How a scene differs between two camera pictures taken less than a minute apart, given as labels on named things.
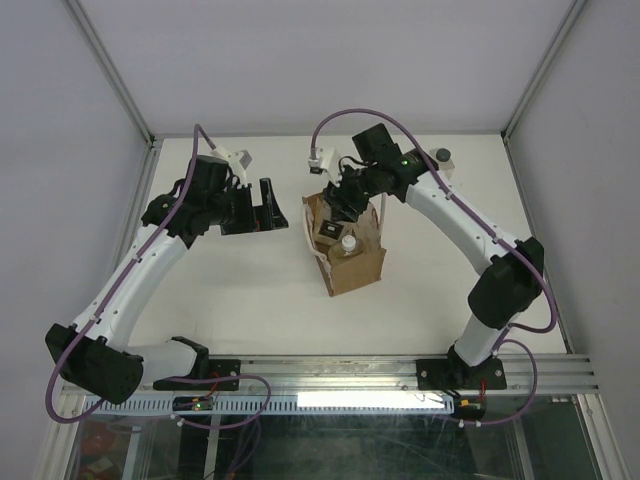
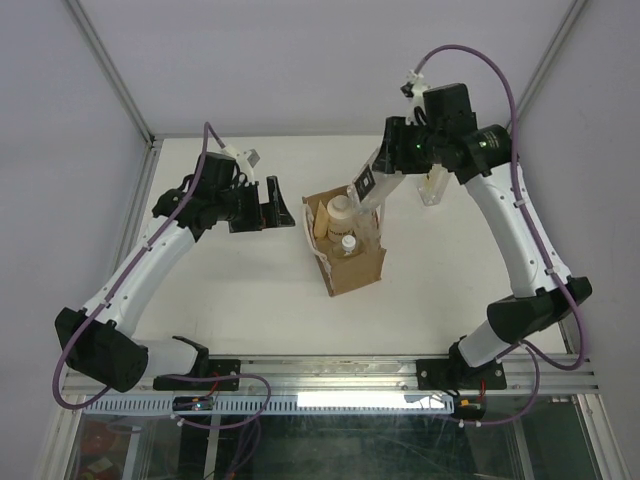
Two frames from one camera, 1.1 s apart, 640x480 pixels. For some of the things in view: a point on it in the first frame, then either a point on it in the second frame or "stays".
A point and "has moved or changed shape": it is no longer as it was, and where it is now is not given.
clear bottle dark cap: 330,231 has moved or changed shape
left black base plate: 217,367 stays
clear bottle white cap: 349,247 stays
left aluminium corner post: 113,75 stays
